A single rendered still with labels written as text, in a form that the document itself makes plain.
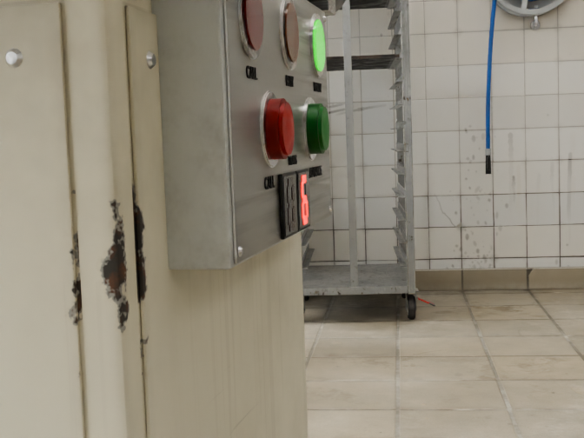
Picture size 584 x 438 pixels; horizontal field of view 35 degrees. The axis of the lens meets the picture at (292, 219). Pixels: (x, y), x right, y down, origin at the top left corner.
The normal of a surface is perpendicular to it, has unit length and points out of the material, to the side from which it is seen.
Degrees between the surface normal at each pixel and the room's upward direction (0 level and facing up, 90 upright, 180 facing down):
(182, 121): 90
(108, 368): 90
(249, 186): 90
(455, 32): 90
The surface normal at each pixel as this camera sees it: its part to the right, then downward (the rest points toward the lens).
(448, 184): -0.11, 0.09
